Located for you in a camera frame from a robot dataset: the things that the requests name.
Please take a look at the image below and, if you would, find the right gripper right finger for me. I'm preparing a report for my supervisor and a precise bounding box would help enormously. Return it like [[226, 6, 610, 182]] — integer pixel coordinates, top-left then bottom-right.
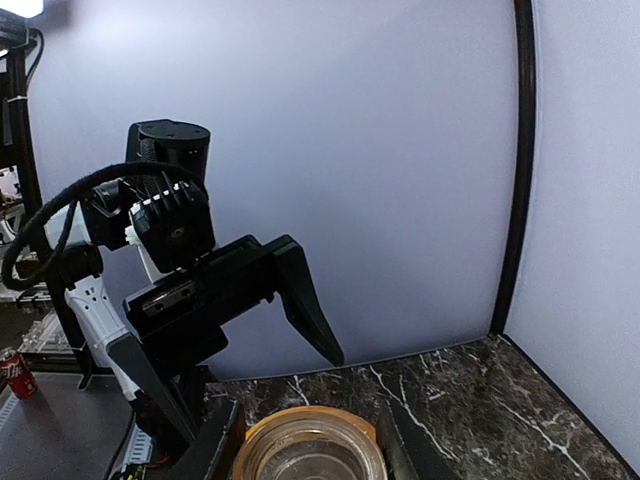
[[376, 403, 458, 480]]

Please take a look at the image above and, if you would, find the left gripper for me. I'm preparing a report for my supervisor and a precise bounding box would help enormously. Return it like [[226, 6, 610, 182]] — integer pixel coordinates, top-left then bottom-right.
[[107, 236, 344, 445]]

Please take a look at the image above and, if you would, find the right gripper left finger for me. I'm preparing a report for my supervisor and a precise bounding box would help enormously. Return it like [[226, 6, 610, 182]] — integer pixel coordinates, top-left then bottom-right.
[[172, 399, 246, 480]]

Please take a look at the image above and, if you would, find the orange juice bottle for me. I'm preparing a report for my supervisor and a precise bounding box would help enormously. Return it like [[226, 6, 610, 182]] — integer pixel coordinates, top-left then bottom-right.
[[230, 405, 388, 480]]

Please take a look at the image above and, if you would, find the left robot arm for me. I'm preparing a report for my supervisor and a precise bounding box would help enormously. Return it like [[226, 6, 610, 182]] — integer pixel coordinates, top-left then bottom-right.
[[45, 119, 344, 457]]

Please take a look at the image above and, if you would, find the red soda can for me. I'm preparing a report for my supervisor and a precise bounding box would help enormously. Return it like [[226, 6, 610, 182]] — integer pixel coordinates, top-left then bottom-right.
[[1, 347, 38, 400]]

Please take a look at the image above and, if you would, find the white slotted cable duct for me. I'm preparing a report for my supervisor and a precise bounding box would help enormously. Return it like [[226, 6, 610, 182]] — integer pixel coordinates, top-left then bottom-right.
[[123, 426, 153, 465]]

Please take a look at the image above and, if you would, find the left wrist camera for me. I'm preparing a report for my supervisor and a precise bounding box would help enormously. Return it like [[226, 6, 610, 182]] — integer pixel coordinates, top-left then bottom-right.
[[124, 181, 216, 282]]

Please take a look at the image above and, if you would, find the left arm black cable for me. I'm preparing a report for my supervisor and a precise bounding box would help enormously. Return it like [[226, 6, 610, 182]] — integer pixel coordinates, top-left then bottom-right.
[[1, 162, 201, 291]]

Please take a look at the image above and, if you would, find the right black frame post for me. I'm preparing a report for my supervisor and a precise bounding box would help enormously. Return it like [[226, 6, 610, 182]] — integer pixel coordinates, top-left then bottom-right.
[[489, 0, 538, 336]]

